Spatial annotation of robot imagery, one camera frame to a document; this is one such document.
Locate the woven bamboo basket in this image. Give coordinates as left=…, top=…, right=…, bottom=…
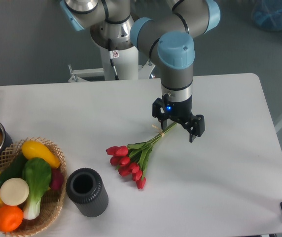
left=0, top=137, right=67, bottom=237

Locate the orange fruit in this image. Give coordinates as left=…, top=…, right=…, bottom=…
left=0, top=205, right=23, bottom=232

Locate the red tulip bouquet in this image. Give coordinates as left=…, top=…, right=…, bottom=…
left=106, top=122, right=176, bottom=190

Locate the blue plastic bag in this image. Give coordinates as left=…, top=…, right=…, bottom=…
left=251, top=0, right=282, bottom=32

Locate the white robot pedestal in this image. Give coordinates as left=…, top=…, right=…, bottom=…
left=68, top=46, right=155, bottom=82

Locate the white round bun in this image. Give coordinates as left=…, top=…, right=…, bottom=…
left=0, top=178, right=29, bottom=206

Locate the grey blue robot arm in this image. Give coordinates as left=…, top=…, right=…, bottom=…
left=60, top=0, right=220, bottom=141

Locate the purple red radish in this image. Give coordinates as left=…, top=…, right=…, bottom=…
left=49, top=169, right=64, bottom=191

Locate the dark grey ribbed vase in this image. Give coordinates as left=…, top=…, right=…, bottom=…
left=66, top=168, right=109, bottom=217

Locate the dark green cucumber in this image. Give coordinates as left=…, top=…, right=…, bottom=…
left=0, top=153, right=28, bottom=188

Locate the yellow squash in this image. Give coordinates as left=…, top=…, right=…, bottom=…
left=21, top=140, right=60, bottom=168

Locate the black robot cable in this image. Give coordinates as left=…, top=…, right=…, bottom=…
left=107, top=39, right=120, bottom=81

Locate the green bok choy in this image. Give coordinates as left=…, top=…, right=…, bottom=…
left=22, top=158, right=51, bottom=220

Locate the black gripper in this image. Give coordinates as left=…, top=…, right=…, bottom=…
left=152, top=95, right=205, bottom=143

